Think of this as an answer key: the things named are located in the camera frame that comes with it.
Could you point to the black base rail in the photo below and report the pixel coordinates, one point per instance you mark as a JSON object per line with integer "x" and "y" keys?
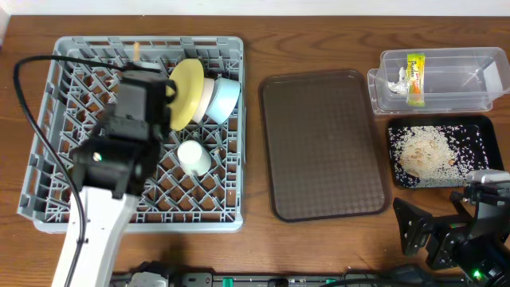
{"x": 156, "y": 274}

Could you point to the yellow round plate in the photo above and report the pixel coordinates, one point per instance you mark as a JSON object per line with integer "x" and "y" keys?
{"x": 188, "y": 77}

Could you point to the light blue bowl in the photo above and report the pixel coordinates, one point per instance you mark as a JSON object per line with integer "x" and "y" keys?
{"x": 225, "y": 97}

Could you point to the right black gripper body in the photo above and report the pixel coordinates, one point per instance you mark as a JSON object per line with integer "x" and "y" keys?
{"x": 434, "y": 240}

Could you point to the spilled rice food waste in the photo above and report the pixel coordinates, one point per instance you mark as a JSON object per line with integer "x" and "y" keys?
{"x": 436, "y": 156}

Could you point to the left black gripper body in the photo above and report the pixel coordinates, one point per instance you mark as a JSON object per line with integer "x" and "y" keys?
{"x": 160, "y": 85}

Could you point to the green yellow snack wrapper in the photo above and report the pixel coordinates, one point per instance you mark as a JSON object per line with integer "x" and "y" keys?
{"x": 415, "y": 79}

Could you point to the black rectangular tray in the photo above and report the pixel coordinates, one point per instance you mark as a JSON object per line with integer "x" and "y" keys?
{"x": 482, "y": 122}

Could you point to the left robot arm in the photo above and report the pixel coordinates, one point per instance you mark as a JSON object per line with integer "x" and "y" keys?
{"x": 110, "y": 169}

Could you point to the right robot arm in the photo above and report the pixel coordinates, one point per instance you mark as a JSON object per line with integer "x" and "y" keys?
{"x": 473, "y": 239}

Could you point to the clear plastic bin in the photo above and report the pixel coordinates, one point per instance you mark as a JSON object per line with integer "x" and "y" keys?
{"x": 455, "y": 80}

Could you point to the white tissue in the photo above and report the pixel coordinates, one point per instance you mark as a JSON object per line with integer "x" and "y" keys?
{"x": 402, "y": 86}

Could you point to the dark brown serving tray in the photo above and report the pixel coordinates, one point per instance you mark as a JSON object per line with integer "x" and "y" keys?
{"x": 325, "y": 157}

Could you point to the white cup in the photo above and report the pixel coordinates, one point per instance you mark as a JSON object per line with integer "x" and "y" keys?
{"x": 194, "y": 159}

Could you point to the wooden chopstick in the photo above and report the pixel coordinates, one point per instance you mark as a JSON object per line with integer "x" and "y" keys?
{"x": 136, "y": 51}

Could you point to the pink white bowl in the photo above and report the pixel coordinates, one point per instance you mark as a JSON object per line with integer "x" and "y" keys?
{"x": 203, "y": 104}

